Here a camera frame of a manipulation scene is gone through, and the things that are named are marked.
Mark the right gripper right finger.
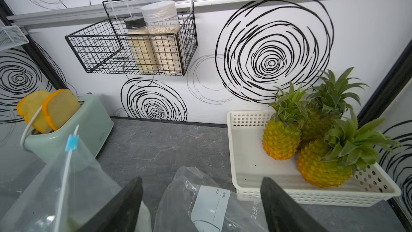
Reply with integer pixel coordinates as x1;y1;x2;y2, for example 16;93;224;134
260;177;326;232

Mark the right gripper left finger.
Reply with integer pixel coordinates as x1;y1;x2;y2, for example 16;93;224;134
78;177;143;232

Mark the zip-top bag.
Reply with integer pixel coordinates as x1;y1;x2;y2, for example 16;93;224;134
1;129;152;232
154;166;268;232

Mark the pineapple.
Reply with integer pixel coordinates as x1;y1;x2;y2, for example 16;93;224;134
297;111;402;188
262;82;308;161
301;67;367;146

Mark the mint green toaster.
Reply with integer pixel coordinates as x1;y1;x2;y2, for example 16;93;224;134
20;93;114;163

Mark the white plastic basket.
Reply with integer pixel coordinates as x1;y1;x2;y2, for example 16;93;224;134
227;110;401;207

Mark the orange toast slice right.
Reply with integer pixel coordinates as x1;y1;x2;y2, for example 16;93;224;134
42;89;81;131

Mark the yellow toast slice left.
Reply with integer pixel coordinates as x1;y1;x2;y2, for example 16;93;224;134
17;90;51;134

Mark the black lid spice jar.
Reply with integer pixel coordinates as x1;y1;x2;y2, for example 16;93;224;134
124;16;159;74

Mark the white lid jar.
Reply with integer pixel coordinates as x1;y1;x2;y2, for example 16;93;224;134
141;1;181;75

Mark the black wire basket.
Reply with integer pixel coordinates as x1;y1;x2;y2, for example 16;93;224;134
65;0;198;76

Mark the white wire shelf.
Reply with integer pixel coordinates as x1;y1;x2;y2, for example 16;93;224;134
0;26;29;51

